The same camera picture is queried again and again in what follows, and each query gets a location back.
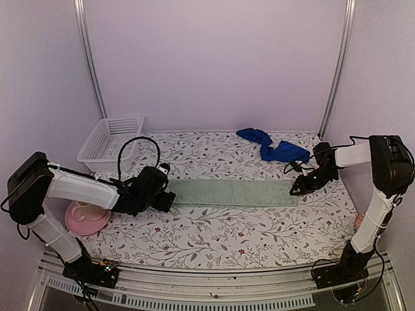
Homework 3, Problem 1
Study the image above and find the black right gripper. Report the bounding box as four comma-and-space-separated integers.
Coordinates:
290, 167, 338, 196

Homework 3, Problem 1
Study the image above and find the light green towel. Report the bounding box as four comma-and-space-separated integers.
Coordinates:
167, 179, 298, 207

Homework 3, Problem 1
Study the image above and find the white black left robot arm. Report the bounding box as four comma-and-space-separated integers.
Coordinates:
1, 152, 176, 281

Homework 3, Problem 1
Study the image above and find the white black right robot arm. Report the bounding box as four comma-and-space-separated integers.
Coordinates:
290, 135, 414, 282

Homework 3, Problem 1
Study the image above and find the blue towel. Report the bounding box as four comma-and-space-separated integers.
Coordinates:
235, 126, 311, 162

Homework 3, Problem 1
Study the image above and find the white plastic basket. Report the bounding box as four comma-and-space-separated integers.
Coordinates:
77, 115, 145, 172

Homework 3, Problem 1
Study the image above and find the pink cup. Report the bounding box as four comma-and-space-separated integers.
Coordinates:
75, 201, 90, 207

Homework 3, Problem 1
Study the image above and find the orange patterned round object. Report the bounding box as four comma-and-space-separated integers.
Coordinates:
353, 213, 365, 233

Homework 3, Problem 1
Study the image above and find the pink plate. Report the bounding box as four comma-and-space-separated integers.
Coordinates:
65, 201, 111, 236

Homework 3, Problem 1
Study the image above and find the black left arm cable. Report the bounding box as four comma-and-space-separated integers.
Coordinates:
116, 135, 162, 182

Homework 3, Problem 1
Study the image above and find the aluminium front rail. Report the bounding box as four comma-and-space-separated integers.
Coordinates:
28, 251, 409, 310

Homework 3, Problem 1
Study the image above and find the right aluminium frame post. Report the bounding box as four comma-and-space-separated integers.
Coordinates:
318, 0, 356, 139

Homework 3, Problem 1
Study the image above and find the aluminium frame post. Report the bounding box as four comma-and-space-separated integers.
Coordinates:
318, 0, 356, 139
73, 0, 108, 119

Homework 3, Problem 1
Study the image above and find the left aluminium frame post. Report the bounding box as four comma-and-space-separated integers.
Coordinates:
73, 0, 108, 119

